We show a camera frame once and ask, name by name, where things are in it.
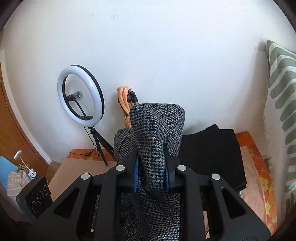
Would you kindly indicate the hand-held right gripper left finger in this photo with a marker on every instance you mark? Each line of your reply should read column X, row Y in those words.
column 136, row 171

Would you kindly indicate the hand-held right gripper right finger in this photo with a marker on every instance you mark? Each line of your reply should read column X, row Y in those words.
column 167, row 176

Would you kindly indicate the grey houndstooth short pants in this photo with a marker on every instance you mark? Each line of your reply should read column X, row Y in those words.
column 155, row 139

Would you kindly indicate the folded black pants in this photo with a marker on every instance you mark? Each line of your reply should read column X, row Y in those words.
column 212, row 157

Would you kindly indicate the checkered cloth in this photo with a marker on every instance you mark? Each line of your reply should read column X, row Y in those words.
column 16, row 183

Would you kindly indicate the blue box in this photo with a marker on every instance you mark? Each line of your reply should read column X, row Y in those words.
column 4, row 166

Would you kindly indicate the white clip lamp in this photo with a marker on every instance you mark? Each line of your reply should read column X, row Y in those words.
column 18, row 154

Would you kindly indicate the small black tripod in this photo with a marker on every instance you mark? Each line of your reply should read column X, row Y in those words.
column 97, row 141

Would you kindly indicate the wooden door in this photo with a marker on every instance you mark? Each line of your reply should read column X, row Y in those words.
column 13, row 134

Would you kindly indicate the orange patterned scarf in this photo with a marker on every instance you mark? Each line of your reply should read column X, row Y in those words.
column 123, row 97

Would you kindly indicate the folded silver tripod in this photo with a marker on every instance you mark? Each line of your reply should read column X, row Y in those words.
column 131, row 96

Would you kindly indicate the peach blanket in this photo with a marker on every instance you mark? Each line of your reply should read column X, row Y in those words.
column 252, row 197

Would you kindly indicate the orange floral bed sheet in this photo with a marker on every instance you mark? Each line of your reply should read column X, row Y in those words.
column 266, row 185

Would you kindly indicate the green striped white pillow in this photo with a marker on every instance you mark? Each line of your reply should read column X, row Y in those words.
column 277, row 92

